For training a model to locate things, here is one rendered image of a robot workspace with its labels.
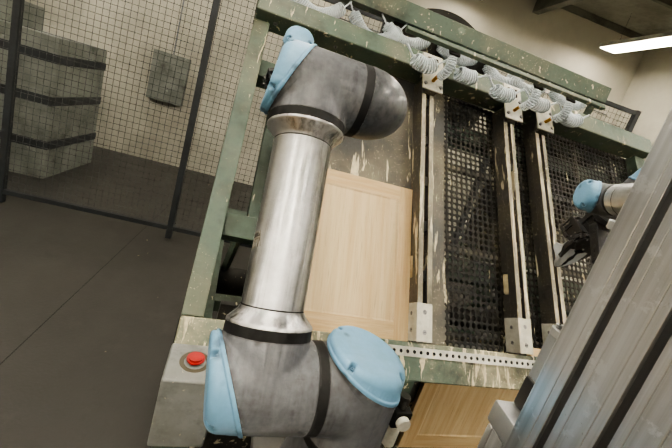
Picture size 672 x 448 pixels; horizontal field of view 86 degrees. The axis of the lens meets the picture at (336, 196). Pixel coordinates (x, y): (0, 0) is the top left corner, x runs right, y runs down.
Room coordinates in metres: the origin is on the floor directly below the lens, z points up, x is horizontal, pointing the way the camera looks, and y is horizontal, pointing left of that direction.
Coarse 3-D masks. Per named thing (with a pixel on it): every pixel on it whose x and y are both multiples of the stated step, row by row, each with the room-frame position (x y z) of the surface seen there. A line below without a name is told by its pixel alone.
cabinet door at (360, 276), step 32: (352, 192) 1.33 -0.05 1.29; (384, 192) 1.38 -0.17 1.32; (320, 224) 1.21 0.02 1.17; (352, 224) 1.26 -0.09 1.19; (384, 224) 1.31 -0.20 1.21; (320, 256) 1.16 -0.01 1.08; (352, 256) 1.20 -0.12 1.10; (384, 256) 1.25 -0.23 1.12; (320, 288) 1.10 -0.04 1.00; (352, 288) 1.14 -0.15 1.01; (384, 288) 1.19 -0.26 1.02; (320, 320) 1.05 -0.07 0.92; (352, 320) 1.09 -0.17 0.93; (384, 320) 1.13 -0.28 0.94
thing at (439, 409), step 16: (432, 384) 1.36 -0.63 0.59; (416, 400) 1.36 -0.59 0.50; (432, 400) 1.38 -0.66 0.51; (448, 400) 1.40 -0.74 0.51; (464, 400) 1.42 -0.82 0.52; (480, 400) 1.45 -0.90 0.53; (512, 400) 1.50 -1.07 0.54; (416, 416) 1.36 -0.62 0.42; (432, 416) 1.39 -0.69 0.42; (448, 416) 1.41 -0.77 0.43; (464, 416) 1.44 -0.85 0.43; (480, 416) 1.46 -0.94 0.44; (400, 432) 1.37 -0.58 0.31; (416, 432) 1.37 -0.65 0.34; (432, 432) 1.40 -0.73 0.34; (448, 432) 1.42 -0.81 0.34; (464, 432) 1.45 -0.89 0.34; (480, 432) 1.47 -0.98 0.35
